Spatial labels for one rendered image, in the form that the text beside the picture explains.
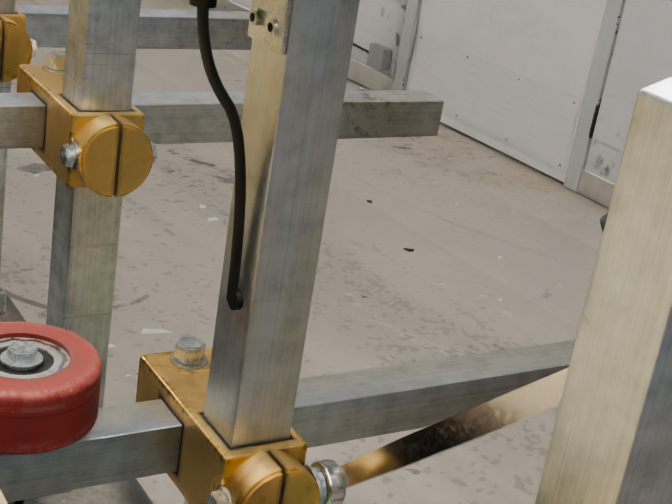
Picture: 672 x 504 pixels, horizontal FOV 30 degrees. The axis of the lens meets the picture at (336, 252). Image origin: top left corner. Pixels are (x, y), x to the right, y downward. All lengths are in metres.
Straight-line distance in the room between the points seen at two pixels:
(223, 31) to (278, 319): 0.59
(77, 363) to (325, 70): 0.19
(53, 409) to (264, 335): 0.11
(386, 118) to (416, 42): 3.62
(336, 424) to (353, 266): 2.42
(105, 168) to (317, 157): 0.24
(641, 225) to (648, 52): 3.47
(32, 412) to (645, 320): 0.32
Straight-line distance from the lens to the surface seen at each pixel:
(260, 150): 0.60
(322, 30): 0.58
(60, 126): 0.84
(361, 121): 0.98
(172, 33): 1.16
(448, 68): 4.48
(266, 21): 0.59
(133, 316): 2.75
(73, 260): 0.86
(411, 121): 1.00
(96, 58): 0.82
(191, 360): 0.73
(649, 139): 0.40
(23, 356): 0.64
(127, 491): 0.92
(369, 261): 3.20
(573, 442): 0.43
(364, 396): 0.75
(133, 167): 0.82
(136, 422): 0.69
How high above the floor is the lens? 1.22
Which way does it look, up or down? 22 degrees down
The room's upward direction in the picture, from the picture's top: 9 degrees clockwise
